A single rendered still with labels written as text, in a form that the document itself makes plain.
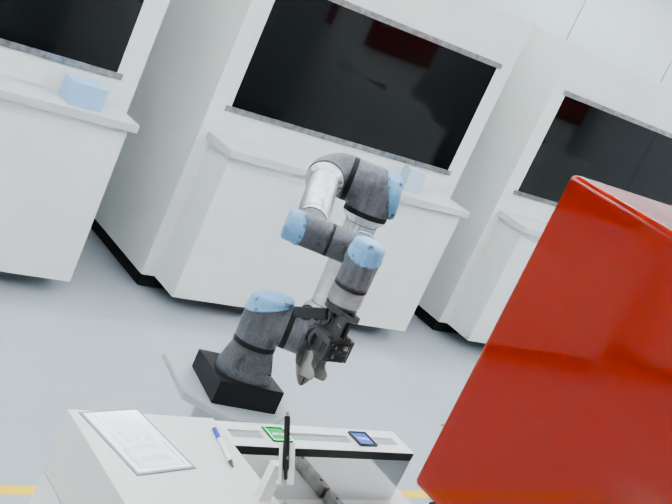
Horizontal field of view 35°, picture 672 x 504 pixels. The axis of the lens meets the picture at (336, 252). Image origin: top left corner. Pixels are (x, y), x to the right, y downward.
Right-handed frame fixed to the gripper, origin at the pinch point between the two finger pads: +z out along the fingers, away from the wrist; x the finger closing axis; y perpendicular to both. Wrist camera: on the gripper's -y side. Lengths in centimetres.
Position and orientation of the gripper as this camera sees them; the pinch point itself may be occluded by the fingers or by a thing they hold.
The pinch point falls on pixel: (300, 378)
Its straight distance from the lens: 238.2
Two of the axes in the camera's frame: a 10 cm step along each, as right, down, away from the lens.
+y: 5.2, 4.5, -7.2
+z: -4.0, 8.8, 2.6
